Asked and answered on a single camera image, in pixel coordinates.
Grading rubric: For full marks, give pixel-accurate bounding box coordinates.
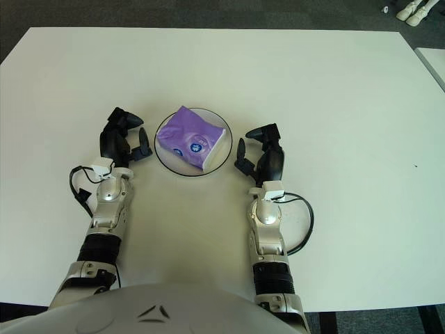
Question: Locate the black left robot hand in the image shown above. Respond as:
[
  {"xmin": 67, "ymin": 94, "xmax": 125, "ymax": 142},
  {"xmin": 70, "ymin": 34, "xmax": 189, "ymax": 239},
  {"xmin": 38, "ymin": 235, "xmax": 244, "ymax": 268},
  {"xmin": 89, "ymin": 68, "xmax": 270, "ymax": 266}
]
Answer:
[{"xmin": 99, "ymin": 106, "xmax": 154, "ymax": 168}]

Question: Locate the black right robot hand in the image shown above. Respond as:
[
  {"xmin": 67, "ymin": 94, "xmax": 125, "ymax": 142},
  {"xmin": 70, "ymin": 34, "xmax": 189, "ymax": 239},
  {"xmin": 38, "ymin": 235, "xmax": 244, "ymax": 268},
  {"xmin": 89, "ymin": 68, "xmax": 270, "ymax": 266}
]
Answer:
[{"xmin": 234, "ymin": 123, "xmax": 286, "ymax": 188}]

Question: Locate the purple tissue paper pack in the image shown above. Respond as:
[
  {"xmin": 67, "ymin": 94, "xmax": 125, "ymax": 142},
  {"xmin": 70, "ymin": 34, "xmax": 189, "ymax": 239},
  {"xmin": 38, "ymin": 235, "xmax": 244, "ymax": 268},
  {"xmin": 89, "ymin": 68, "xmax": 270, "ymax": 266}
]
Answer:
[{"xmin": 156, "ymin": 105, "xmax": 228, "ymax": 172}]

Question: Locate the white plate with black rim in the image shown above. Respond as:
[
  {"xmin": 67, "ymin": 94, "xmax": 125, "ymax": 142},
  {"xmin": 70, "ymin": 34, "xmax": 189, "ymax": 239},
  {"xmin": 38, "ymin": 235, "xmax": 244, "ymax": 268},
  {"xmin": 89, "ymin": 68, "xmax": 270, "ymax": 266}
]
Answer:
[{"xmin": 154, "ymin": 107, "xmax": 234, "ymax": 178}]

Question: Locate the black table leg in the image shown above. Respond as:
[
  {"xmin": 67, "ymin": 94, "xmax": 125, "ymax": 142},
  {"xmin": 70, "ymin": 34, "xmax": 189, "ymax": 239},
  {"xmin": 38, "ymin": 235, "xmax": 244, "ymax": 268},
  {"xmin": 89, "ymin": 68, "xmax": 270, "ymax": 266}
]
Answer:
[
  {"xmin": 418, "ymin": 305, "xmax": 436, "ymax": 334},
  {"xmin": 318, "ymin": 311, "xmax": 337, "ymax": 334}
]

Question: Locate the grey robot torso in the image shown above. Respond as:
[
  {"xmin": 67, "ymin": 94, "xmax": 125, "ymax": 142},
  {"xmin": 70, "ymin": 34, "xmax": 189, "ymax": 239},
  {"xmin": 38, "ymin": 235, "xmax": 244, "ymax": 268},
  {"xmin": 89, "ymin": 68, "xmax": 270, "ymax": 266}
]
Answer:
[{"xmin": 0, "ymin": 283, "xmax": 298, "ymax": 334}]

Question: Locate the white side table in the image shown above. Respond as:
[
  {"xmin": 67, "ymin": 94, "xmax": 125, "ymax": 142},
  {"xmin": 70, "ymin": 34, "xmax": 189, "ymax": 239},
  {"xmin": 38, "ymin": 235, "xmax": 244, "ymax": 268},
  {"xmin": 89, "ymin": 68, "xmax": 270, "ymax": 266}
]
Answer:
[{"xmin": 414, "ymin": 47, "xmax": 445, "ymax": 93}]

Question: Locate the white robot foot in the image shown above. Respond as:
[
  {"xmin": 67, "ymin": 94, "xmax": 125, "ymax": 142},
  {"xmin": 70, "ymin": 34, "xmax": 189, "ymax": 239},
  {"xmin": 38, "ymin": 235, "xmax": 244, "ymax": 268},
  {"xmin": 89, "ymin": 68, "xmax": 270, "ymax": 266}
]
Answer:
[
  {"xmin": 407, "ymin": 0, "xmax": 439, "ymax": 28},
  {"xmin": 397, "ymin": 0, "xmax": 423, "ymax": 21}
]

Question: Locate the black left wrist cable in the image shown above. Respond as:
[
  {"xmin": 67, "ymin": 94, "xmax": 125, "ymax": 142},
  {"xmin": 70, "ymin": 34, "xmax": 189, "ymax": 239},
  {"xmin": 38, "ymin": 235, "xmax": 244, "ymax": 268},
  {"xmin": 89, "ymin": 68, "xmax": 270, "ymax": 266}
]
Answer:
[{"xmin": 69, "ymin": 166, "xmax": 105, "ymax": 217}]

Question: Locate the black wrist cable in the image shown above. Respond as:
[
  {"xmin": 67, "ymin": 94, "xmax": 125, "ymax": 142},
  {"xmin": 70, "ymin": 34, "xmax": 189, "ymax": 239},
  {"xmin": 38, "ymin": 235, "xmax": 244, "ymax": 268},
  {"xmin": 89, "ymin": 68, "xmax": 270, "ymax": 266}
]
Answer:
[
  {"xmin": 69, "ymin": 166, "xmax": 105, "ymax": 217},
  {"xmin": 277, "ymin": 193, "xmax": 316, "ymax": 255}
]

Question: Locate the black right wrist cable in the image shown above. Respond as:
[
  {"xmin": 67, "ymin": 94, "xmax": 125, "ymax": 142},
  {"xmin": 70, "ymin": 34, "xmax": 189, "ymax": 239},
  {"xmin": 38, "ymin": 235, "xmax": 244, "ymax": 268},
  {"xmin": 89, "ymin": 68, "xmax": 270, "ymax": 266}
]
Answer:
[{"xmin": 277, "ymin": 193, "xmax": 316, "ymax": 255}]

